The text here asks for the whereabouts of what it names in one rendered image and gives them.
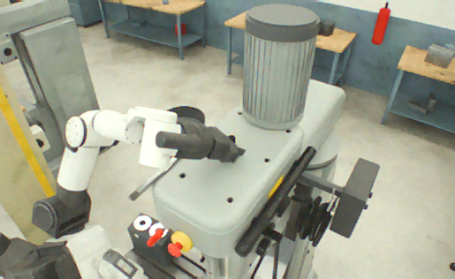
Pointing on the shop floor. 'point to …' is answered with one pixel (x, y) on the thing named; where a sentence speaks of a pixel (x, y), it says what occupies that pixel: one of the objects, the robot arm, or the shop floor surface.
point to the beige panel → (10, 147)
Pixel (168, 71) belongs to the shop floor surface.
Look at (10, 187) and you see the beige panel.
